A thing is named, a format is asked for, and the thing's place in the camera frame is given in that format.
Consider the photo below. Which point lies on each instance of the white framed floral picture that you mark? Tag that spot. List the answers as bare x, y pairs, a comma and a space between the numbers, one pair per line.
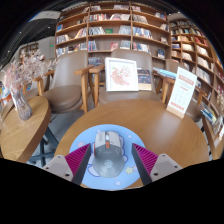
121, 74

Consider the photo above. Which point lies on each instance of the round light blue mouse pad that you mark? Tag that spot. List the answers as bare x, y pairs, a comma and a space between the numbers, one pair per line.
133, 136

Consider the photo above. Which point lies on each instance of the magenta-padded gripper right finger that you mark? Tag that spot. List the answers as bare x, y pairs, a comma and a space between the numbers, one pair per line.
166, 165

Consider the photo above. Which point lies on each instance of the wide wooden bookshelf unit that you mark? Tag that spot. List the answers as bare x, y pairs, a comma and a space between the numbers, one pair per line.
110, 30

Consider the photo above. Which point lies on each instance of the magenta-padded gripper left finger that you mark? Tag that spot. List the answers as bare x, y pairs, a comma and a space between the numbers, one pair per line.
57, 165

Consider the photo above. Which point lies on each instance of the grey computer mouse orange accents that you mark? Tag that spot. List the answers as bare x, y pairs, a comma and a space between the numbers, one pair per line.
108, 160

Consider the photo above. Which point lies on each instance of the light blue book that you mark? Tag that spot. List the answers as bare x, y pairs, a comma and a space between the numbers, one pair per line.
165, 72

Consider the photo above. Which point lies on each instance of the brown chair with wooden arms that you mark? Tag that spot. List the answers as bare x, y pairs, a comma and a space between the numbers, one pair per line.
65, 96
196, 111
126, 98

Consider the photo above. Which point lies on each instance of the white sign on wooden base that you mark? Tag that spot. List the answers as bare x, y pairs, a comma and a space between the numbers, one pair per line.
181, 91

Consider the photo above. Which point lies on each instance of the round wooden side table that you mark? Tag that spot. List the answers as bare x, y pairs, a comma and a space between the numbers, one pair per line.
23, 133
213, 146

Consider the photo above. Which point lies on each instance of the dark blue book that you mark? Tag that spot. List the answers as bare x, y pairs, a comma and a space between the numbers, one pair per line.
144, 79

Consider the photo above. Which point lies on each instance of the glass vase with dried flowers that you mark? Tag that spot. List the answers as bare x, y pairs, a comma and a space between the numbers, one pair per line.
22, 106
220, 125

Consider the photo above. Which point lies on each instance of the stack of books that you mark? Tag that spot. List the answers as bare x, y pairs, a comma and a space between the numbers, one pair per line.
209, 115

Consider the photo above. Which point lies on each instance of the small distant wooden bookshelf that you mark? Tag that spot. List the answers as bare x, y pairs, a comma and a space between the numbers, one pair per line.
29, 50

